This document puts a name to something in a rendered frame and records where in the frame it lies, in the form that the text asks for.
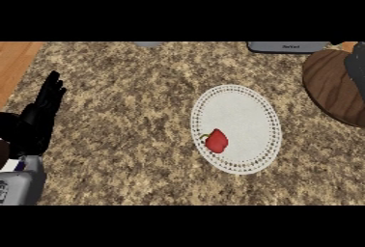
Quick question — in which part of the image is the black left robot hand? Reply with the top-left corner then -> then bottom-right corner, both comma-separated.
0,69 -> 68,159

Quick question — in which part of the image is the white round lace placemat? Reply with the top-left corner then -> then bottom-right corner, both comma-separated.
189,84 -> 283,176

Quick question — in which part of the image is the brown wooden bowl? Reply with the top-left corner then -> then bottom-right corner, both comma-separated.
301,48 -> 365,129

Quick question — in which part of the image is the small grey object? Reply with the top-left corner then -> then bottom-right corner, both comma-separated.
133,41 -> 164,49

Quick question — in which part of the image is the grey flat appliance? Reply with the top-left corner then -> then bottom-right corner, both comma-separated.
245,41 -> 331,55

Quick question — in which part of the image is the dark grey object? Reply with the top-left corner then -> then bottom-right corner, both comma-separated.
343,41 -> 365,95

